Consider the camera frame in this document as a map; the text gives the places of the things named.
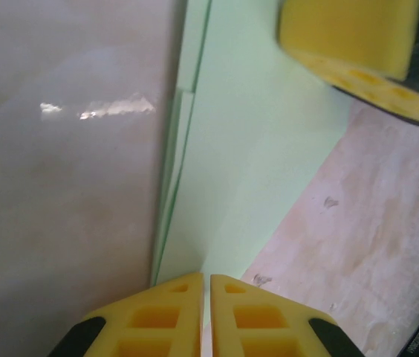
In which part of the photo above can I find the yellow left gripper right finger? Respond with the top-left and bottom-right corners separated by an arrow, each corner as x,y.
209,274 -> 366,357

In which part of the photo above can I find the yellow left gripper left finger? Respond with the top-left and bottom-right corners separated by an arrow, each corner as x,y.
48,271 -> 205,357

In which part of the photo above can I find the light green paper sheet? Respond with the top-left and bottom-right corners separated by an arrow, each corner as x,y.
152,0 -> 356,288

